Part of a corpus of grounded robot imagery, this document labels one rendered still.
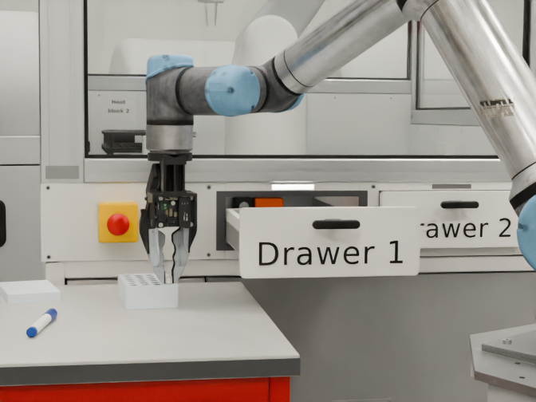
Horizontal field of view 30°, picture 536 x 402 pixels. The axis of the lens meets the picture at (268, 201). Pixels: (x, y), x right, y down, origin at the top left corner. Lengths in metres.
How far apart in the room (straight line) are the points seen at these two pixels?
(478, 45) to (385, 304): 0.85
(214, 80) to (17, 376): 0.52
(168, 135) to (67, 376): 0.45
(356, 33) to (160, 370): 0.57
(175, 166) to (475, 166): 0.68
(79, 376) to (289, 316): 0.73
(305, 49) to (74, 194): 0.56
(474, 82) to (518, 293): 0.89
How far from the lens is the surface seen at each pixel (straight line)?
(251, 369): 1.32
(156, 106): 1.57
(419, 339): 2.02
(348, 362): 2.00
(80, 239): 1.88
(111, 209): 1.83
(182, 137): 1.57
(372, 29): 1.49
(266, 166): 1.89
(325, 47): 1.53
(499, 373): 1.27
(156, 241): 1.60
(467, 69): 1.25
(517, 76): 1.25
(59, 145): 1.87
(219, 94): 1.49
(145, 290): 1.62
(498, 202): 2.00
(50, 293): 1.71
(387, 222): 1.60
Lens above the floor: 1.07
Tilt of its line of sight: 5 degrees down
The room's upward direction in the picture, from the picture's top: straight up
